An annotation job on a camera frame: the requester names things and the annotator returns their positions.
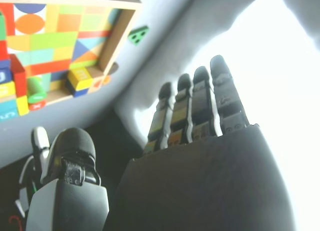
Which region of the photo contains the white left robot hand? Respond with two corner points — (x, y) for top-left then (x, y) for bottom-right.
(24, 54), (297, 231)

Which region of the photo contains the green wooden cylinder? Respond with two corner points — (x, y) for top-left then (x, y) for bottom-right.
(26, 77), (48, 104)

